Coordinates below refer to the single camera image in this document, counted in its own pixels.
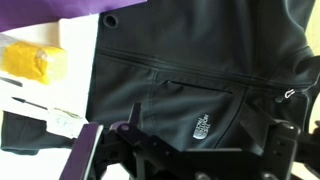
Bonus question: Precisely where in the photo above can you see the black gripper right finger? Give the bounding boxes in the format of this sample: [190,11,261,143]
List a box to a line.
[239,103,320,180]

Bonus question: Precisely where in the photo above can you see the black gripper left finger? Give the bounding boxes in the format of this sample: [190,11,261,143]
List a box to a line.
[59,102,161,180]

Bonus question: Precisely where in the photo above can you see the silver zipper pull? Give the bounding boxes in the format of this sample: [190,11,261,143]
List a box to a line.
[283,87,298,100]

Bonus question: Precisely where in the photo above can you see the black zip-up jumper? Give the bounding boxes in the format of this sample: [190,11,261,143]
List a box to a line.
[0,0,320,180]

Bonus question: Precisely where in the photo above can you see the white paper sheet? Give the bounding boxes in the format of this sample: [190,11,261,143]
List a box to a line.
[0,13,102,180]

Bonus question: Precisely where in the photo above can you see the black pen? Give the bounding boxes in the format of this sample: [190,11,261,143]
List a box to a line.
[11,96,48,111]

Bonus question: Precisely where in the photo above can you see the purple plastic folder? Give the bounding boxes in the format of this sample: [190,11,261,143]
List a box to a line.
[0,0,148,33]

